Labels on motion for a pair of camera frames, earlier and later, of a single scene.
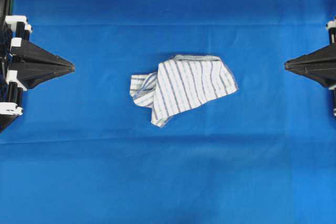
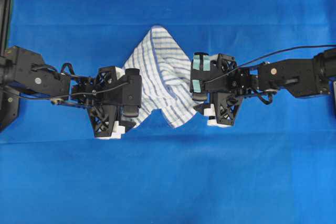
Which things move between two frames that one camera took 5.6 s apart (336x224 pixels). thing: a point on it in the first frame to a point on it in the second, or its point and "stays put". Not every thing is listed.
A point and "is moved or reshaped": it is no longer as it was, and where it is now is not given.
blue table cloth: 82,151 stays put
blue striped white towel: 180,82 is moved or reshaped
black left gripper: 23,65 to 103,91
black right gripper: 322,57 to 235,79
